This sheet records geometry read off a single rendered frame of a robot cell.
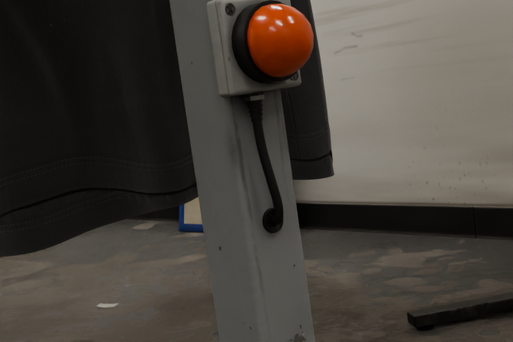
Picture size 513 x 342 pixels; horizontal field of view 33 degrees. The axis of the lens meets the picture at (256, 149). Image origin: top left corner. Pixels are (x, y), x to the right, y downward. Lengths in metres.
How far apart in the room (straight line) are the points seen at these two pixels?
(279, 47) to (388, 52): 2.78
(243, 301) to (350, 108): 2.91
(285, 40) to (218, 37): 0.04
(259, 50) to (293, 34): 0.02
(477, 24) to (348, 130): 0.72
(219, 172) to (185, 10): 0.09
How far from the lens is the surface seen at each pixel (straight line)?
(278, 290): 0.48
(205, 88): 0.47
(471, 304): 2.16
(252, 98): 0.46
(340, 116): 3.41
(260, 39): 0.44
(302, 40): 0.44
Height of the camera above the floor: 0.63
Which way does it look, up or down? 4 degrees down
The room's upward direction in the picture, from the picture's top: 8 degrees counter-clockwise
